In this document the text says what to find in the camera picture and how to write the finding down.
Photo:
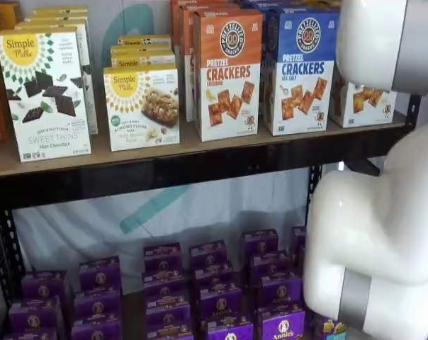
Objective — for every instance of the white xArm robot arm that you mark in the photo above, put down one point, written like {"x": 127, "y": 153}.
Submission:
{"x": 359, "y": 230}

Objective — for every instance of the yellow honey mustard cracker box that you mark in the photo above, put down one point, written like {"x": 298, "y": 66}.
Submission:
{"x": 363, "y": 106}

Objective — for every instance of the Simple Mills Sweet Thins box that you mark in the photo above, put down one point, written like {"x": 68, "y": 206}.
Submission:
{"x": 88, "y": 71}
{"x": 40, "y": 106}
{"x": 61, "y": 9}
{"x": 58, "y": 16}

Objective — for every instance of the orange cheddar cracker box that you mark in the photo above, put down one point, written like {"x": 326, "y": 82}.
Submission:
{"x": 187, "y": 42}
{"x": 175, "y": 21}
{"x": 228, "y": 106}

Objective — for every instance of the Simple Mills almond bar box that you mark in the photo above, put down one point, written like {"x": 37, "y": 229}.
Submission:
{"x": 143, "y": 51}
{"x": 143, "y": 113}
{"x": 143, "y": 63}
{"x": 145, "y": 40}

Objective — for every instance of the blue sea salt cracker box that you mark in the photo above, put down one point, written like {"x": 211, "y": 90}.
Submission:
{"x": 302, "y": 106}

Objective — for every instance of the brown wooden shelf board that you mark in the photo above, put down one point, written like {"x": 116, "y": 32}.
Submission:
{"x": 146, "y": 156}

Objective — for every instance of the purple Annie's box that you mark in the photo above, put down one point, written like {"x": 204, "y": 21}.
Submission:
{"x": 96, "y": 329}
{"x": 298, "y": 239}
{"x": 270, "y": 265}
{"x": 260, "y": 242}
{"x": 35, "y": 315}
{"x": 45, "y": 287}
{"x": 213, "y": 276}
{"x": 220, "y": 300}
{"x": 208, "y": 254}
{"x": 164, "y": 285}
{"x": 329, "y": 329}
{"x": 100, "y": 274}
{"x": 167, "y": 313}
{"x": 280, "y": 292}
{"x": 230, "y": 327}
{"x": 168, "y": 333}
{"x": 29, "y": 334}
{"x": 163, "y": 258}
{"x": 280, "y": 324}
{"x": 98, "y": 304}

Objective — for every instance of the white fabric backdrop teal logo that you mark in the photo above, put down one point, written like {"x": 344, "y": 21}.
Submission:
{"x": 93, "y": 219}

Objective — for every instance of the black metal shelving rack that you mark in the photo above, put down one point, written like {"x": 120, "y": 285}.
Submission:
{"x": 164, "y": 177}

